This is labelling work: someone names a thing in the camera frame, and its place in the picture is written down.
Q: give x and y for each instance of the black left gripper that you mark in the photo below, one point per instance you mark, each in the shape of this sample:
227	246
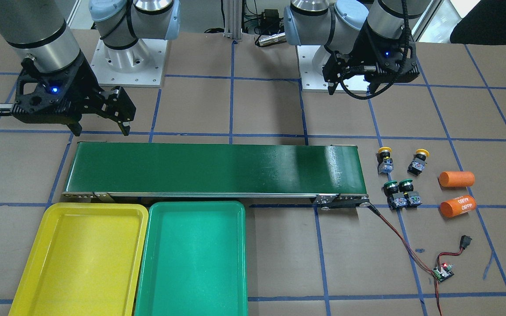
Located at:
361	55

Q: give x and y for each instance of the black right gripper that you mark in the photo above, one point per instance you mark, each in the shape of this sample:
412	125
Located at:
82	80

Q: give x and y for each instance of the yellow push button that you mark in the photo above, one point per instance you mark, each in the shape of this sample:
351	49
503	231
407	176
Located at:
385	162
418	164

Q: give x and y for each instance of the green push button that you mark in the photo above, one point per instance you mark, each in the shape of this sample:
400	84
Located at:
413	198
395	198

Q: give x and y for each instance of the plain orange cylinder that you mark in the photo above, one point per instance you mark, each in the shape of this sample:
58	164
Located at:
454	179

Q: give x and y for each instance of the orange cylinder marked 4680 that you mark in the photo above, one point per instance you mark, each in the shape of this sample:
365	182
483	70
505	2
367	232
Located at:
458	206

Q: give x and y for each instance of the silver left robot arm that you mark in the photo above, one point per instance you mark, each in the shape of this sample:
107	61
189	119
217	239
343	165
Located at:
346	47

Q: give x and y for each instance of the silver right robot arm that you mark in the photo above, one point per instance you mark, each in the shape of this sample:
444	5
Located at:
37	28

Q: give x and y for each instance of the green conveyor belt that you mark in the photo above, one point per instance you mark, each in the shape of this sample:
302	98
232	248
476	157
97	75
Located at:
330	176

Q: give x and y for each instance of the yellow plastic tray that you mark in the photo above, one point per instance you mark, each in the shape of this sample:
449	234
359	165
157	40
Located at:
84	261

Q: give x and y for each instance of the green plastic tray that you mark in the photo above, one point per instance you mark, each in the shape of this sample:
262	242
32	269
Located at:
194	260

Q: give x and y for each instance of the small green controller board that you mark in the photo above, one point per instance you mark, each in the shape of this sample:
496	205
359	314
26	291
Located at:
443	272

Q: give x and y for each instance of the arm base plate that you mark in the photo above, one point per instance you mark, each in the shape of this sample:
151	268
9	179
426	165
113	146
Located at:
311	60
141	65

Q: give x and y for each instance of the aluminium frame post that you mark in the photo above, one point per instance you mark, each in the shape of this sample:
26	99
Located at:
233	18

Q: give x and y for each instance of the black inline switch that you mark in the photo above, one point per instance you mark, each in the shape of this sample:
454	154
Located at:
465	241

